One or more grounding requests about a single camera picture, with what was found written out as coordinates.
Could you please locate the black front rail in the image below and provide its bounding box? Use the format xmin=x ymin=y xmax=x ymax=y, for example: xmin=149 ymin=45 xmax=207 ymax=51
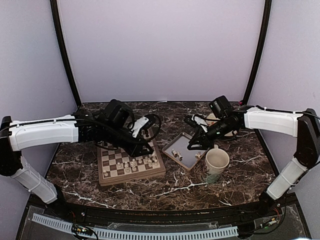
xmin=24 ymin=192 xmax=298 ymax=226

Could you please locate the right black frame post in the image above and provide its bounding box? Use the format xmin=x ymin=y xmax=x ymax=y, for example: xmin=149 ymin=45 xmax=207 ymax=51
xmin=242 ymin=0 xmax=273 ymax=105

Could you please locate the black frame post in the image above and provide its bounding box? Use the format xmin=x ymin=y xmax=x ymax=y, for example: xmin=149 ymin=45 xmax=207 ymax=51
xmin=49 ymin=0 xmax=82 ymax=107
xmin=242 ymin=0 xmax=273 ymax=105

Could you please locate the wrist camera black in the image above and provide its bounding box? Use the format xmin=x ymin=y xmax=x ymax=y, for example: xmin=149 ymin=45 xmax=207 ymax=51
xmin=103 ymin=99 xmax=134 ymax=128
xmin=209 ymin=95 xmax=234 ymax=119

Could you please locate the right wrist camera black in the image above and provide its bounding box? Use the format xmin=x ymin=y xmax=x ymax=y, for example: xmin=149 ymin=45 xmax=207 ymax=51
xmin=209 ymin=95 xmax=234 ymax=119

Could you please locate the white chess piece tall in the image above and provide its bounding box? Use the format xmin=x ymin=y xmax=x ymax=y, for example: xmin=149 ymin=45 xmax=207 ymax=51
xmin=130 ymin=158 xmax=137 ymax=172

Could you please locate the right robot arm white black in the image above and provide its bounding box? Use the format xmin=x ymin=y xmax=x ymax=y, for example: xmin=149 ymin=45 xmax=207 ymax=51
xmin=184 ymin=105 xmax=320 ymax=217

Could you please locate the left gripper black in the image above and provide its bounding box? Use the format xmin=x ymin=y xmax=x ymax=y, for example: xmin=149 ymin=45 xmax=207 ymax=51
xmin=102 ymin=123 xmax=154 ymax=158

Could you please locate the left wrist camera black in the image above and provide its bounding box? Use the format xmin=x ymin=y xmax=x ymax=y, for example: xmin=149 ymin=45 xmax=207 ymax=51
xmin=103 ymin=99 xmax=134 ymax=128

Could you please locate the white bishop chess piece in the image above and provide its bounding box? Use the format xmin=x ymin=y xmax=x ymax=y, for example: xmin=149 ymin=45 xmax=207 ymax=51
xmin=124 ymin=162 xmax=132 ymax=174

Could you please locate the beige decorated ceramic plate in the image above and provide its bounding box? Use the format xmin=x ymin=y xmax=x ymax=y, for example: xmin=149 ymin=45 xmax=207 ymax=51
xmin=206 ymin=112 xmax=238 ymax=137

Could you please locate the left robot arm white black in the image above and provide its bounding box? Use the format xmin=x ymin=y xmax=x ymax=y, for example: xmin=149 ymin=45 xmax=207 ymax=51
xmin=0 ymin=114 xmax=156 ymax=218

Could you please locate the metal tray wood rim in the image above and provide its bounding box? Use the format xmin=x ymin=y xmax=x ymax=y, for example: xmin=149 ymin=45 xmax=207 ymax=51
xmin=162 ymin=132 xmax=208 ymax=170

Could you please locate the left black frame post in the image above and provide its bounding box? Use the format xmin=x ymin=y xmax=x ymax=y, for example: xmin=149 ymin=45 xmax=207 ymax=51
xmin=49 ymin=0 xmax=82 ymax=107

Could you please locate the ceramic mug shell print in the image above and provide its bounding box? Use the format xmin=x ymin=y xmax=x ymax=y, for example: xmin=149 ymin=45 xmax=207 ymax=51
xmin=201 ymin=144 xmax=230 ymax=184

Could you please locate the white slotted cable duct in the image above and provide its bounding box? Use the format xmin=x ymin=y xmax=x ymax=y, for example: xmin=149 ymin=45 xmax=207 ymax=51
xmin=31 ymin=213 xmax=239 ymax=240

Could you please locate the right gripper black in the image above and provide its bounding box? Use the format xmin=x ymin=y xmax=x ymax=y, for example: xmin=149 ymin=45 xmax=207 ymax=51
xmin=187 ymin=116 xmax=235 ymax=151

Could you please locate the wooden chess board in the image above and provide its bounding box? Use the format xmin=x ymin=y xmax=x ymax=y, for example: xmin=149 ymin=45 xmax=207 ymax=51
xmin=97 ymin=139 xmax=166 ymax=187

